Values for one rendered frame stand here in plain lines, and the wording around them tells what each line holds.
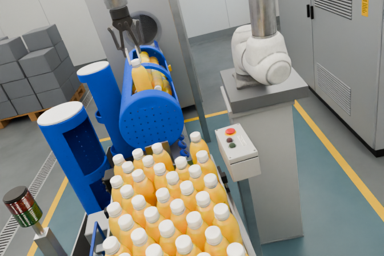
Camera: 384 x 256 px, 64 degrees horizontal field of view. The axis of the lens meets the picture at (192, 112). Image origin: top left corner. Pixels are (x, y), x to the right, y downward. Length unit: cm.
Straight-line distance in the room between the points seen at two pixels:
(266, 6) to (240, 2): 517
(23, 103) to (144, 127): 393
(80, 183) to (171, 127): 95
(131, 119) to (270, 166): 81
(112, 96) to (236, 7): 419
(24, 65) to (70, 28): 204
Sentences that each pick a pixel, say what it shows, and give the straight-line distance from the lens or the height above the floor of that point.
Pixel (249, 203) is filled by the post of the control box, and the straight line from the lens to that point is 128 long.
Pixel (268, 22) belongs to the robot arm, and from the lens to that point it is 126.
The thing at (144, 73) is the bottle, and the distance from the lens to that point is 135.
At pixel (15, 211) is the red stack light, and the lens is 98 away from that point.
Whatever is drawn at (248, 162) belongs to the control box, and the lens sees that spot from 104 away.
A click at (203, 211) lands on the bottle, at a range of 89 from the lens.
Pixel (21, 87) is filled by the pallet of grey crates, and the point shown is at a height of 55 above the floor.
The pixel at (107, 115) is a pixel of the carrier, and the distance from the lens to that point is 276.
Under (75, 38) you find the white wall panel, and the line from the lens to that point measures 673.
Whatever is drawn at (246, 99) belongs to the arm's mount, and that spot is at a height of 106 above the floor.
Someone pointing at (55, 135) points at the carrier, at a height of 96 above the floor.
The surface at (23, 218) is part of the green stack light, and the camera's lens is 99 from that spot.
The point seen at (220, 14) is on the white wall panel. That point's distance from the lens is 638.
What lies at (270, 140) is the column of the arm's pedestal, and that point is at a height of 77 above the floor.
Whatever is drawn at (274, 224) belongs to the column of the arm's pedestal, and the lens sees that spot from 204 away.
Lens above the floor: 172
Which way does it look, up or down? 28 degrees down
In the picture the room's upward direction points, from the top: 15 degrees counter-clockwise
